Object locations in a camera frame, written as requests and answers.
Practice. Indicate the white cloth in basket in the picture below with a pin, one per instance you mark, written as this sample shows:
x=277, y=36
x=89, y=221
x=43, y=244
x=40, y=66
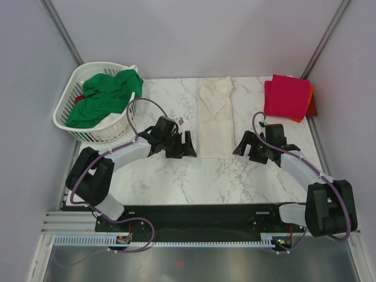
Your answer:
x=108, y=121

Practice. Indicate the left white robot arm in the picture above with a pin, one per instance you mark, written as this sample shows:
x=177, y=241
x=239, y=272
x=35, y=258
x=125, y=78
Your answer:
x=91, y=175

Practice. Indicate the cream white t shirt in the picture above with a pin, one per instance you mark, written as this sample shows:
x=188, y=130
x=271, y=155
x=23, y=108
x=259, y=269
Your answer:
x=215, y=119

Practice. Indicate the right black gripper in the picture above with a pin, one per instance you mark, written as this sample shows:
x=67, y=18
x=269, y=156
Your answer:
x=251, y=138

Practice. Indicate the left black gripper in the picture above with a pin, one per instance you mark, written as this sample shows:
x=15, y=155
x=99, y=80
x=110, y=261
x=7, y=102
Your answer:
x=182, y=150

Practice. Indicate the white plastic laundry basket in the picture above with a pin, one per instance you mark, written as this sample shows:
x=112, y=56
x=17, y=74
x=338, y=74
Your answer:
x=74, y=88

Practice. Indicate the corner metal profile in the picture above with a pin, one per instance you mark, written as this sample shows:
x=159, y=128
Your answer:
x=334, y=22
x=62, y=30

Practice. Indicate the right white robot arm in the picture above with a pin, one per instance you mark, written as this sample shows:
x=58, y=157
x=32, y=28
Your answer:
x=329, y=208

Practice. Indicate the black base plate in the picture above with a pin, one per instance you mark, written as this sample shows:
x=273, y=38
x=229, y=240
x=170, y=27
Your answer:
x=211, y=222

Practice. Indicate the white slotted cable duct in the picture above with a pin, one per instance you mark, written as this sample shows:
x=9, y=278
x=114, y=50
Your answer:
x=113, y=241

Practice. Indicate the left corner metal profile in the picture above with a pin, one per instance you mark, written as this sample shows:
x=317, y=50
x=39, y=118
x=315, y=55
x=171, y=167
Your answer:
x=62, y=30

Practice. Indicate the folded magenta t shirt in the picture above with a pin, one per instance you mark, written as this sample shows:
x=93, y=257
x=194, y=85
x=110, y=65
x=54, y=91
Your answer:
x=287, y=97

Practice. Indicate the right corner metal profile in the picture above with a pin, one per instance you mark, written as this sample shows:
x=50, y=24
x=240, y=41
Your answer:
x=334, y=22

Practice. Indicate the green t shirt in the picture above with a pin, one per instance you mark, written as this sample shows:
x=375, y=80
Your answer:
x=104, y=94

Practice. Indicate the red t shirt in basket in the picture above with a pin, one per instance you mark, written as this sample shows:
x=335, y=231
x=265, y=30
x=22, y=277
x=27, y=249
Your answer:
x=78, y=99

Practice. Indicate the folded dark red t shirt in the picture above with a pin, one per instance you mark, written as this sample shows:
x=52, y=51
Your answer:
x=311, y=108

